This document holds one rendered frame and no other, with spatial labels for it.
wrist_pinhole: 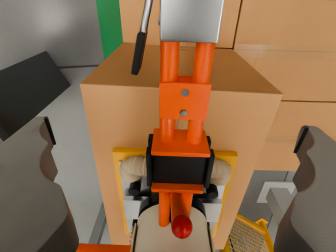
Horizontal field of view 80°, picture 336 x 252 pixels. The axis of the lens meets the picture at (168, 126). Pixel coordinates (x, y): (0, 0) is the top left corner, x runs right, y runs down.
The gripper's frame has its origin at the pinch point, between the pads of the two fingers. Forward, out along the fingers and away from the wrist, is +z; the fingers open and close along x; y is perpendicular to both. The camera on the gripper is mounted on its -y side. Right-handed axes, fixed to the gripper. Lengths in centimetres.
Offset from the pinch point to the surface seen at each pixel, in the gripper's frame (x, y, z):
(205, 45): 3.3, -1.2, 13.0
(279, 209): 97, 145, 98
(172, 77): -0.1, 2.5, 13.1
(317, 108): 62, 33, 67
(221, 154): 12.0, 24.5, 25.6
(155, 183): -2.1, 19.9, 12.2
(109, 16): -36, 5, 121
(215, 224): 15, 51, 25
